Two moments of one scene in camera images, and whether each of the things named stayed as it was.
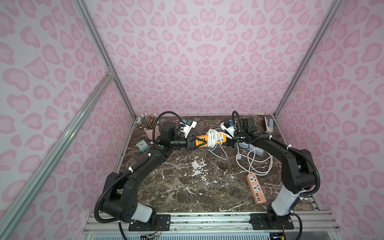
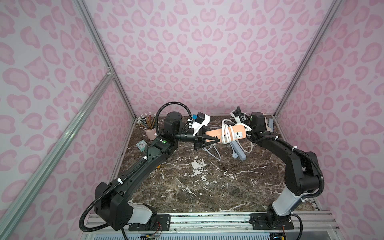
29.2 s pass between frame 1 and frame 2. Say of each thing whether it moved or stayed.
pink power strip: moved
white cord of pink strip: moved
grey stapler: stayed
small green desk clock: stayed
